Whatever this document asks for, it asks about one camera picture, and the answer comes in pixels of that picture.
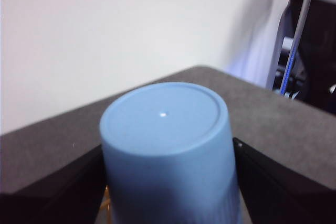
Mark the black background panel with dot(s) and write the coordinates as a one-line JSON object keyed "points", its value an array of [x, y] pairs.
{"points": [[320, 51]]}

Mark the blue ribbed cup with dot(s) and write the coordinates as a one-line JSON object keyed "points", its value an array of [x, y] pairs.
{"points": [[162, 142]]}

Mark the grey metal stand pole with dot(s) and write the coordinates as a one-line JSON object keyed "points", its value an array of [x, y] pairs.
{"points": [[302, 16]]}

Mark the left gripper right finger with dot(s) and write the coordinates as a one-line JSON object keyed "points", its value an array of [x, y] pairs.
{"points": [[283, 197]]}

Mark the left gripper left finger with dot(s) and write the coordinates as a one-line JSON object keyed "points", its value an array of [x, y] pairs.
{"points": [[52, 197]]}

